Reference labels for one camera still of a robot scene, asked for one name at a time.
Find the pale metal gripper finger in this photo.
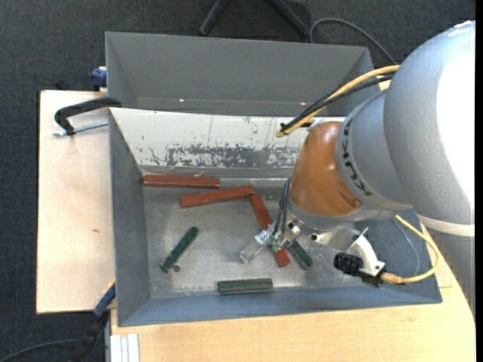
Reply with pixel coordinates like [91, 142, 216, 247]
[239, 238, 266, 265]

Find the dark green flat block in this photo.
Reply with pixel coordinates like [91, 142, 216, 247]
[217, 278, 274, 296]
[159, 225, 200, 275]
[288, 239, 315, 272]

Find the grey metal bin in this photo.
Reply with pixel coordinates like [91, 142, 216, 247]
[104, 31, 443, 328]

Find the pale wood flat board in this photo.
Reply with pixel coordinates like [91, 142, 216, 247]
[35, 90, 116, 314]

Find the red-brown flat block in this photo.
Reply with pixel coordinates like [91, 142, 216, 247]
[141, 173, 221, 190]
[178, 185, 256, 210]
[248, 193, 293, 268]

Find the black cylinder on white bracket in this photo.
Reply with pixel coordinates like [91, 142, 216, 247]
[312, 226, 405, 289]

